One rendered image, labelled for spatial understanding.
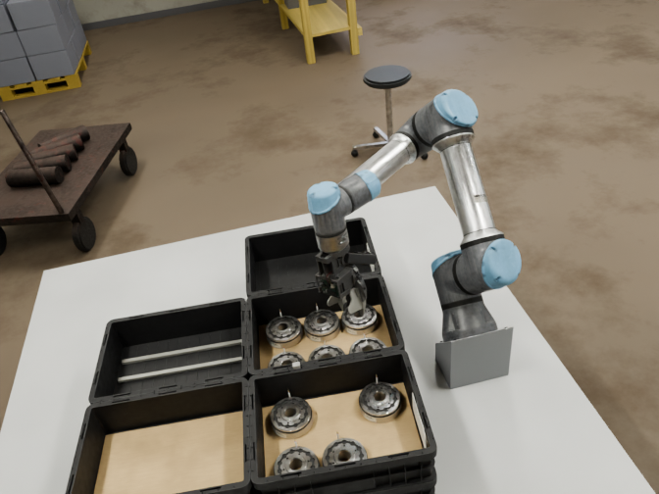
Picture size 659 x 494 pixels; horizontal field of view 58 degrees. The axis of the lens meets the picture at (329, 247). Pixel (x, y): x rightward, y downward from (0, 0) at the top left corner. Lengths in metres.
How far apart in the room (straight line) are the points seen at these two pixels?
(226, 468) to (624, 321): 2.06
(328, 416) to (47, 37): 5.45
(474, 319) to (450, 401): 0.24
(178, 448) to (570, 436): 0.97
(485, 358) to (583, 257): 1.74
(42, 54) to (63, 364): 4.76
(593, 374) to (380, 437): 1.47
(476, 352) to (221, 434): 0.69
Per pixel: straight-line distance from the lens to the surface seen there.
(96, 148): 4.32
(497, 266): 1.53
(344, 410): 1.54
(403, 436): 1.49
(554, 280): 3.18
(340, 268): 1.43
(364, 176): 1.41
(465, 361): 1.67
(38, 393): 2.07
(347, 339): 1.70
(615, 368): 2.83
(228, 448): 1.54
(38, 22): 6.48
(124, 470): 1.59
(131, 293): 2.27
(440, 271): 1.66
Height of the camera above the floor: 2.05
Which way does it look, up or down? 37 degrees down
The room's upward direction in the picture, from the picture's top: 8 degrees counter-clockwise
